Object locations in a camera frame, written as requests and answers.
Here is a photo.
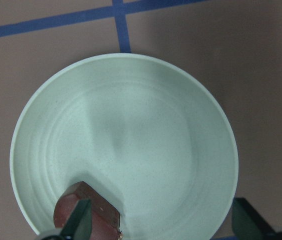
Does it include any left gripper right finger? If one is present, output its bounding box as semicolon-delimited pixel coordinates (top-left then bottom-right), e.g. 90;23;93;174
232;197;282;239

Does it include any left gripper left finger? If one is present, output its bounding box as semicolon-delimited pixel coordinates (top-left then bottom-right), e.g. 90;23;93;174
60;199;92;240

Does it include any brown steamed bun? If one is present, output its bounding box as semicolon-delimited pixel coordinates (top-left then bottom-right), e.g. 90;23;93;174
53;181;123;240

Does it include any light green plate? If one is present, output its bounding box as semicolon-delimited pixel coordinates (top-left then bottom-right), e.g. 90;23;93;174
10;53;239;240

